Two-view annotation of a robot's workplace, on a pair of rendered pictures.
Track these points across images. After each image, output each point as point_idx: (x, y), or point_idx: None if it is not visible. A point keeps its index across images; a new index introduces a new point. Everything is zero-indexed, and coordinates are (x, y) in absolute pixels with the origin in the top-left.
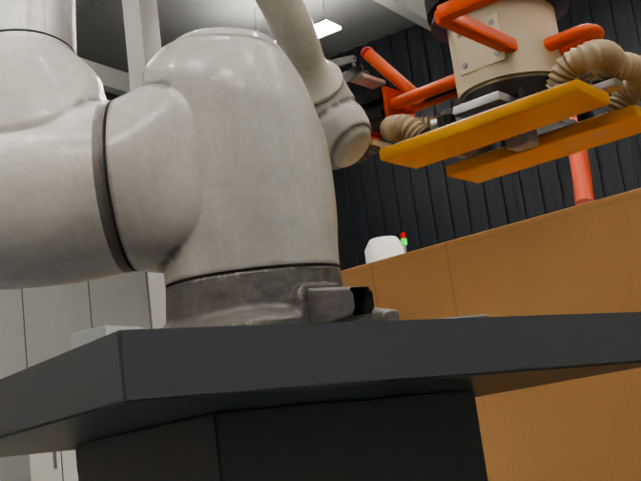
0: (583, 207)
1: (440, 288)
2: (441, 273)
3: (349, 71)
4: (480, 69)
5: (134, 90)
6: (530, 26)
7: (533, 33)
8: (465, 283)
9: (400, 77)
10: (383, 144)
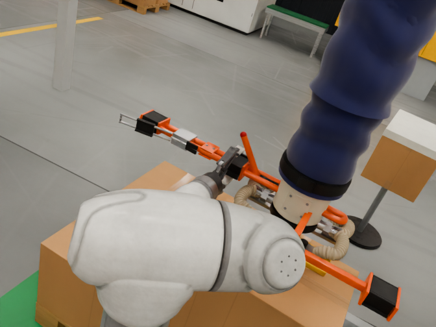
0: (298, 324)
1: (230, 296)
2: (233, 292)
3: (231, 159)
4: (290, 215)
5: None
6: (321, 208)
7: (320, 211)
8: (240, 303)
9: (253, 161)
10: (231, 181)
